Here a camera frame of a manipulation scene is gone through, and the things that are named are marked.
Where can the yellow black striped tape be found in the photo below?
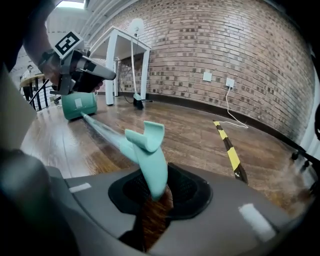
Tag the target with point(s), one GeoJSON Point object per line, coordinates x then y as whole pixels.
{"type": "Point", "coordinates": [231, 152]}

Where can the white wall socket with plug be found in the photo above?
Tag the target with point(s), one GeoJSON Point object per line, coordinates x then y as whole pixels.
{"type": "Point", "coordinates": [230, 82]}

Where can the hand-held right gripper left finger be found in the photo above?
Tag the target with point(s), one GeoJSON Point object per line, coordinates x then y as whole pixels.
{"type": "Point", "coordinates": [100, 197]}

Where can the round wooden table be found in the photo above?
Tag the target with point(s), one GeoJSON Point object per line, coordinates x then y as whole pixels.
{"type": "Point", "coordinates": [37, 78]}

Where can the person's left forearm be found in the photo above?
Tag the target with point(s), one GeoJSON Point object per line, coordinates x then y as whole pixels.
{"type": "Point", "coordinates": [35, 37]}

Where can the white blank wall socket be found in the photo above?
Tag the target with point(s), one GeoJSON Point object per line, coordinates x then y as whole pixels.
{"type": "Point", "coordinates": [207, 76]}

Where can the black metal railing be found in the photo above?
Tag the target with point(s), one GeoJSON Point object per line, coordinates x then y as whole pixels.
{"type": "Point", "coordinates": [40, 100]}

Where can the person's white shirt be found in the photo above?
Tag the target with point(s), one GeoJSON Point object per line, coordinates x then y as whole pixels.
{"type": "Point", "coordinates": [12, 112]}

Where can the green broom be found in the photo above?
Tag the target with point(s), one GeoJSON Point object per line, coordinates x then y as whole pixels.
{"type": "Point", "coordinates": [138, 98]}

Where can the dark wristband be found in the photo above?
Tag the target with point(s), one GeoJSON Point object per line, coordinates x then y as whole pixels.
{"type": "Point", "coordinates": [46, 58]}

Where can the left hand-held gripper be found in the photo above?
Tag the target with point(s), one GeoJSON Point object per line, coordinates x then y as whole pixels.
{"type": "Point", "coordinates": [67, 43]}

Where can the white square table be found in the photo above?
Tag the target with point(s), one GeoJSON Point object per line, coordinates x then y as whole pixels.
{"type": "Point", "coordinates": [110, 62]}

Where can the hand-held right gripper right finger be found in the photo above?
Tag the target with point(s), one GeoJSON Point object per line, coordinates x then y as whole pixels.
{"type": "Point", "coordinates": [225, 225]}

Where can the person's left hand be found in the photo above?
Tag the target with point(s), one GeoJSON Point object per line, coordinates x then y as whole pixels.
{"type": "Point", "coordinates": [54, 72]}

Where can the white shade table lamp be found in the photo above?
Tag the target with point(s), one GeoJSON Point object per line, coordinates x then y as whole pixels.
{"type": "Point", "coordinates": [137, 25]}

